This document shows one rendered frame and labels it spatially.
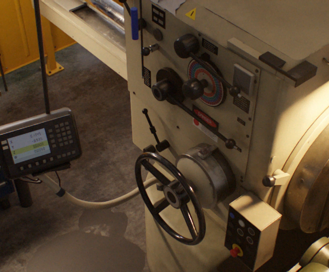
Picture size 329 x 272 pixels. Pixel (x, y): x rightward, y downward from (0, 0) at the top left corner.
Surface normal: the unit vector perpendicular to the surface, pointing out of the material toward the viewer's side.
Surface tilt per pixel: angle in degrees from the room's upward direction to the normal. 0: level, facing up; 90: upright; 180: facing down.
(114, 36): 0
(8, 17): 90
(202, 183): 72
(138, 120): 90
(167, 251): 90
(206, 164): 19
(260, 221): 0
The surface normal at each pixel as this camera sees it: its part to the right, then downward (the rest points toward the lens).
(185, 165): -0.83, -0.06
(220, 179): 0.51, -0.02
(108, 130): 0.00, -0.73
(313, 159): -0.59, -0.12
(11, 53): 0.65, 0.52
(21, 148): 0.40, 0.34
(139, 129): -0.77, 0.44
